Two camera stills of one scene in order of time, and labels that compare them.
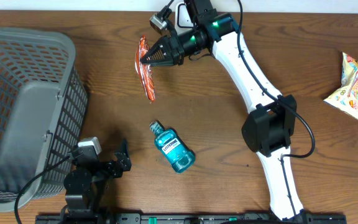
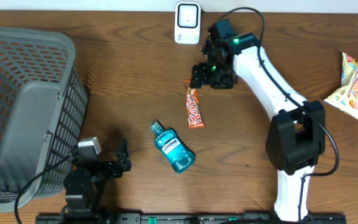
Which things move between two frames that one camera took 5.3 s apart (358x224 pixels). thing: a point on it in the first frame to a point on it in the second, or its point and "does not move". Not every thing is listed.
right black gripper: [173, 48] to [199, 74]
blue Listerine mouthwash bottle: [171, 147] does not move
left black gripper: [123, 158] does not move
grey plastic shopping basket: [33, 103] does not move
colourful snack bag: [353, 76] does not move
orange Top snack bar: [143, 70] to [195, 117]
